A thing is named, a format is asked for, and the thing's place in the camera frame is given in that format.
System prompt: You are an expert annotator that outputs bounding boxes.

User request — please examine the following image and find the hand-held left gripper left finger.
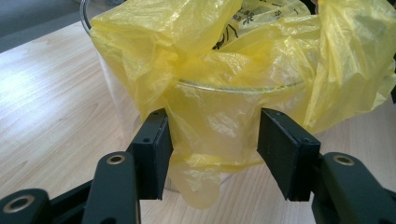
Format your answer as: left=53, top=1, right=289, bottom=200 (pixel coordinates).
left=128, top=107, right=175, bottom=201

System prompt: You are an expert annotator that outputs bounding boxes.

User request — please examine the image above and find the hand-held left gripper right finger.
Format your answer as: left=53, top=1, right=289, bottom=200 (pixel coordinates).
left=256, top=107, right=322, bottom=203

